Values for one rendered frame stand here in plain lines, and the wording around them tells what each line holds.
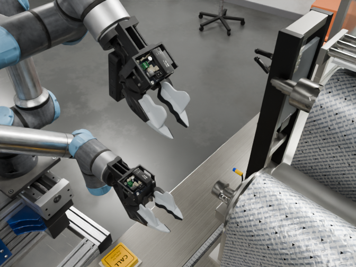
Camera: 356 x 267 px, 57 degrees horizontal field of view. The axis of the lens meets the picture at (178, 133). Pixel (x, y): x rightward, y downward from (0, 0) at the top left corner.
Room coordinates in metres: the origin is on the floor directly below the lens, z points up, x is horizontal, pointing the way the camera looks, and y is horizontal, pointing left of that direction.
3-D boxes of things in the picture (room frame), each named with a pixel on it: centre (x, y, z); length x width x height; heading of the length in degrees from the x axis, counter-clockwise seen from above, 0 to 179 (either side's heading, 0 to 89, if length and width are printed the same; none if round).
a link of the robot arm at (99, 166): (0.54, 0.17, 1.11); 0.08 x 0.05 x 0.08; 138
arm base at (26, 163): (0.81, 0.61, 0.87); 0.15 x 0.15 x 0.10
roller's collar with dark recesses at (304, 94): (0.55, -0.28, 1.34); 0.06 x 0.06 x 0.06; 48
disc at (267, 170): (0.34, -0.13, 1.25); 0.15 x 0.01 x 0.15; 138
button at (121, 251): (0.38, 0.15, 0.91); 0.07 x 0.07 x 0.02; 48
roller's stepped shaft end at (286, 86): (0.59, -0.23, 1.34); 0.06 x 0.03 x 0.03; 48
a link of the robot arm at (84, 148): (0.59, 0.23, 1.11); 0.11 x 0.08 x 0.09; 48
